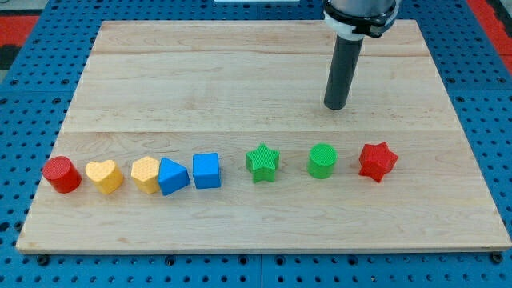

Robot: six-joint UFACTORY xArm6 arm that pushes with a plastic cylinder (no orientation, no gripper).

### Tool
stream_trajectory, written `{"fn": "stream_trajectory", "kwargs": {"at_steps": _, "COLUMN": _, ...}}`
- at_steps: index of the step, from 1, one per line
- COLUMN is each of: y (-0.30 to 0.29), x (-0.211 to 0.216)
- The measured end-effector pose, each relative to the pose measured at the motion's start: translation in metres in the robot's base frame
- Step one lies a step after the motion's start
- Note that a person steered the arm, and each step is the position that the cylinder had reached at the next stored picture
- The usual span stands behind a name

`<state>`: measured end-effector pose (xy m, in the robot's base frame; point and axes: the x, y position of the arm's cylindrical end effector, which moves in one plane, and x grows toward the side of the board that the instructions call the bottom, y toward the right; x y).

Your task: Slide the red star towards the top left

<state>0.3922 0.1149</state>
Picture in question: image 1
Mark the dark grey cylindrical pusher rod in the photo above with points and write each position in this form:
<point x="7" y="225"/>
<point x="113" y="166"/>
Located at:
<point x="342" y="69"/>

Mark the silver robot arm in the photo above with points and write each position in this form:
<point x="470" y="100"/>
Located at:
<point x="352" y="21"/>

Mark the red star block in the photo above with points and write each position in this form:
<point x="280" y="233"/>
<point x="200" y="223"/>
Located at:
<point x="376" y="160"/>

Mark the green star block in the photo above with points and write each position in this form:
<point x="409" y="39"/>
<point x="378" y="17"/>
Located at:
<point x="263" y="163"/>

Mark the green cylinder block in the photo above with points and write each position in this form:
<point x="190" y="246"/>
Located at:
<point x="322" y="160"/>

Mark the blue cube block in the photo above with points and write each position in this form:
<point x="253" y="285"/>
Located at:
<point x="206" y="171"/>

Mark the blue triangle block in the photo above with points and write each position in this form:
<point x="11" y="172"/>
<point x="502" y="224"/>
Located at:
<point x="172" y="176"/>

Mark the yellow hexagon block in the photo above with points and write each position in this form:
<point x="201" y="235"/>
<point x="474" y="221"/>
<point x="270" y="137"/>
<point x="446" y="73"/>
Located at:
<point x="145" y="172"/>

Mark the yellow heart block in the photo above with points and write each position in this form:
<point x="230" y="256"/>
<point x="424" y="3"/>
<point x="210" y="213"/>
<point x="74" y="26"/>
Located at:
<point x="106" y="176"/>

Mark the red cylinder block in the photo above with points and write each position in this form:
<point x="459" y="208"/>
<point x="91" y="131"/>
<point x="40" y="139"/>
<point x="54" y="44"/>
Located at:
<point x="61" y="174"/>

